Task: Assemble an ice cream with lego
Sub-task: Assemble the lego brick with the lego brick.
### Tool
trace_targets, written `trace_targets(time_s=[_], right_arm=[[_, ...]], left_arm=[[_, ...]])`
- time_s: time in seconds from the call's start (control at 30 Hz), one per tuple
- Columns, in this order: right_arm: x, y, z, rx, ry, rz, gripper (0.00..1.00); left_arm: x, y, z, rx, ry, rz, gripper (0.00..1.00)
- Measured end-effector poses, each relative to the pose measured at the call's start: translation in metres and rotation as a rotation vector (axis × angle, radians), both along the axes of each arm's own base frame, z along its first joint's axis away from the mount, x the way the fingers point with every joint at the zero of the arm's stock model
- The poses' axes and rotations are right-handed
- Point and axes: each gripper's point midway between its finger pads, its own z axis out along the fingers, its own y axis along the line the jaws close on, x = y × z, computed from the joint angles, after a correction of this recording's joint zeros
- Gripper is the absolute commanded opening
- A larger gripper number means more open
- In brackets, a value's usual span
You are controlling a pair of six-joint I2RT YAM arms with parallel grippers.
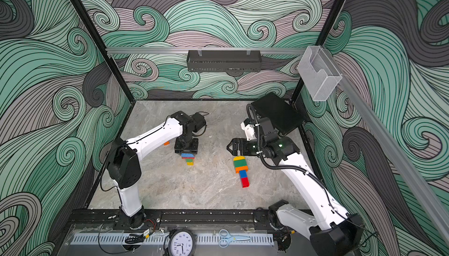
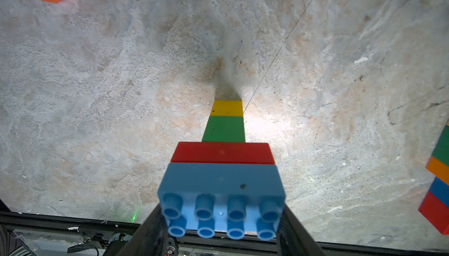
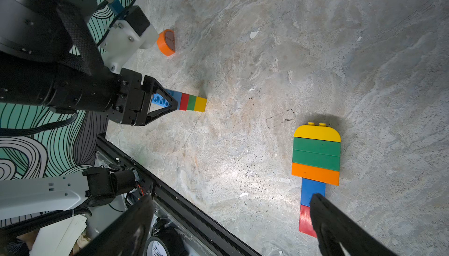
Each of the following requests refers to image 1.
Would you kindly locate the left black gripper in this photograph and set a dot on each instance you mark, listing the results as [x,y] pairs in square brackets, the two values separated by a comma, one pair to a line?
[194,150]

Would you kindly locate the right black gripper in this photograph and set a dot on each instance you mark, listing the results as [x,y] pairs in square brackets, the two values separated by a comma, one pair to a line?
[243,142]

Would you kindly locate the yellow curved lego brick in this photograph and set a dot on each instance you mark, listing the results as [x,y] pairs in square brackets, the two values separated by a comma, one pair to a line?
[239,158]

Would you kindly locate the light blue lego brick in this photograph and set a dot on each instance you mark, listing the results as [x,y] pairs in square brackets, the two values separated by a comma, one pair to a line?
[186,155]

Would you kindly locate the green long lego brick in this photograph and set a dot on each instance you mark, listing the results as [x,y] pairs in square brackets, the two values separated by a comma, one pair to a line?
[238,164]

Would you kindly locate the orange long lego brick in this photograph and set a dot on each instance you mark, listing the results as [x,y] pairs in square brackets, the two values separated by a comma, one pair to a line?
[243,168]

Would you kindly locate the blue square lego brick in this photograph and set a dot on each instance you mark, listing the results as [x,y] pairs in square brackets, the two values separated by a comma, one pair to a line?
[243,174]

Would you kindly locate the red square lego brick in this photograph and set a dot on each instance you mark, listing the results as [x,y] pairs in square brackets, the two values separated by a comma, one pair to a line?
[245,182]

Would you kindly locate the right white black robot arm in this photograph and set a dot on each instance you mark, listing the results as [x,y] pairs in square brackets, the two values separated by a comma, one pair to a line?
[330,228]

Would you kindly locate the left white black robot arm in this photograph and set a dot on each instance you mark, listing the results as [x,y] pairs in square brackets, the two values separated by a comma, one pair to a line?
[125,156]

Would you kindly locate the black briefcase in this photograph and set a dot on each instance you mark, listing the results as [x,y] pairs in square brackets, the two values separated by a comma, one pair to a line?
[282,116]

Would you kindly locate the light blue scissors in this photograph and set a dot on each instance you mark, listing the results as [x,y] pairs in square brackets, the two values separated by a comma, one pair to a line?
[226,238]

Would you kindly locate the white analog clock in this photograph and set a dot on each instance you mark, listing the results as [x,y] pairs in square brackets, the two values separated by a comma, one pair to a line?
[182,243]

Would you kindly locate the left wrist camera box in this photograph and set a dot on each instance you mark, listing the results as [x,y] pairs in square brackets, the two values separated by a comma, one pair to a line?
[199,124]

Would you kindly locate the white slotted cable duct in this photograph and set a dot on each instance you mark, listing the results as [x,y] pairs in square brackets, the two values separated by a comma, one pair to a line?
[158,239]

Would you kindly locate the aluminium back rail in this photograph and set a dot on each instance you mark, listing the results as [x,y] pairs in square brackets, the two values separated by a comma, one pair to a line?
[185,50]

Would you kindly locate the clear plastic wall holder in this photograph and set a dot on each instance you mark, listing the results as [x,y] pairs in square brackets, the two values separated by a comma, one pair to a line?
[319,72]

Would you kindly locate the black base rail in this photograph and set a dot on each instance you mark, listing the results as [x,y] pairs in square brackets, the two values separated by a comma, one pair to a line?
[258,219]

